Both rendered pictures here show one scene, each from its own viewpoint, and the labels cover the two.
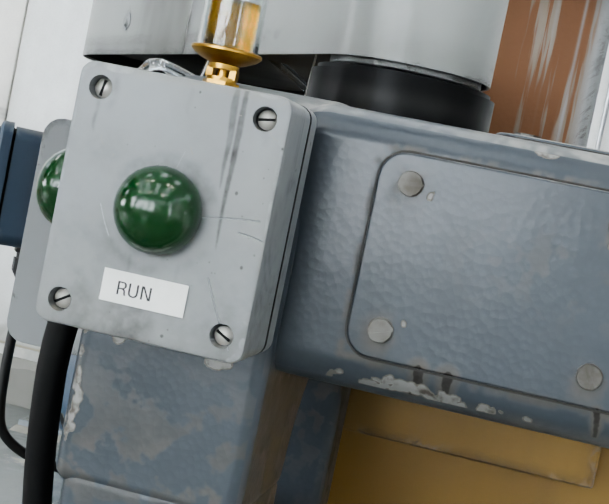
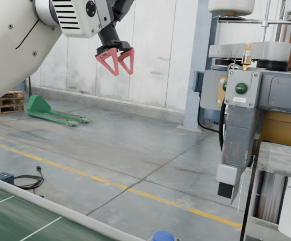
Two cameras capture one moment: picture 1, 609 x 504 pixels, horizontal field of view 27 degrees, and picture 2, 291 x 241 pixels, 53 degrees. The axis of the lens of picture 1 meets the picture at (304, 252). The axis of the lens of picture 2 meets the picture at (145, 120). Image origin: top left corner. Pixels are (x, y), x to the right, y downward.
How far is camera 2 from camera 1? 0.36 m
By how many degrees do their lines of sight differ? 19
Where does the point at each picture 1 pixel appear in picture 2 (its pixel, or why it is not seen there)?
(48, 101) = (178, 55)
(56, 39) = (179, 41)
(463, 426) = (285, 116)
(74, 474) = (228, 125)
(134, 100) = (236, 74)
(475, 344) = (287, 103)
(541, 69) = not seen: outside the picture
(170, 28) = (228, 53)
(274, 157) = (257, 80)
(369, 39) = (267, 56)
